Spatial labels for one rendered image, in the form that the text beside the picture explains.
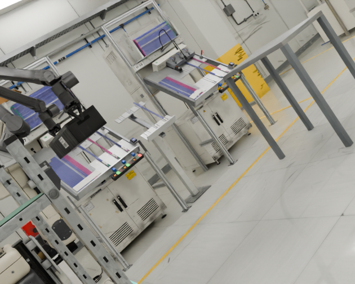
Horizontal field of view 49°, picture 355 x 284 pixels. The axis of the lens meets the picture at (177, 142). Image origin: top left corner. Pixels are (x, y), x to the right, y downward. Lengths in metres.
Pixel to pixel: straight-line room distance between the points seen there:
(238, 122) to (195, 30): 2.17
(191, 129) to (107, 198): 1.16
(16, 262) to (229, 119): 3.07
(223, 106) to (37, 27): 2.79
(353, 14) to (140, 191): 4.43
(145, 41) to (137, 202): 1.74
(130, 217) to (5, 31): 3.12
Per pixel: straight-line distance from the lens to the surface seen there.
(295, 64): 2.58
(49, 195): 0.97
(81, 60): 5.74
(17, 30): 5.73
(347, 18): 6.81
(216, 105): 4.37
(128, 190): 3.70
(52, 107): 2.52
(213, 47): 6.16
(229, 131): 4.37
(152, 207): 3.79
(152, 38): 4.44
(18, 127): 1.90
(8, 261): 1.88
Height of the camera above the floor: 0.98
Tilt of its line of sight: 7 degrees down
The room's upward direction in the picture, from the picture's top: 36 degrees counter-clockwise
